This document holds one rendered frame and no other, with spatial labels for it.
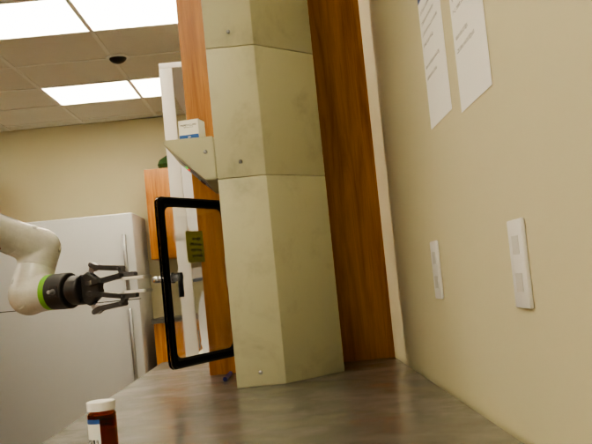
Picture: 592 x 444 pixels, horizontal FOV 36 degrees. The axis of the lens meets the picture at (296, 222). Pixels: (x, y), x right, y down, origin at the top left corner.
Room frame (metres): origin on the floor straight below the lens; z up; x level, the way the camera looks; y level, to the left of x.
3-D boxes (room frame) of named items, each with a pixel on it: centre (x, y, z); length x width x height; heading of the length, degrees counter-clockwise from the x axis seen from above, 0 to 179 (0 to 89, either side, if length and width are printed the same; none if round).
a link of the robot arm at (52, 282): (2.34, 0.61, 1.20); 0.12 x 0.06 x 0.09; 154
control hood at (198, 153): (2.21, 0.23, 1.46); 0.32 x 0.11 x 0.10; 1
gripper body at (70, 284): (2.31, 0.54, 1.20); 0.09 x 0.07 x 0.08; 64
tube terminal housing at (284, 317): (2.22, 0.04, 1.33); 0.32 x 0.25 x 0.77; 1
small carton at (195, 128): (2.17, 0.23, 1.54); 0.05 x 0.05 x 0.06; 77
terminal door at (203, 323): (2.23, 0.25, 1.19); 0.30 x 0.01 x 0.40; 154
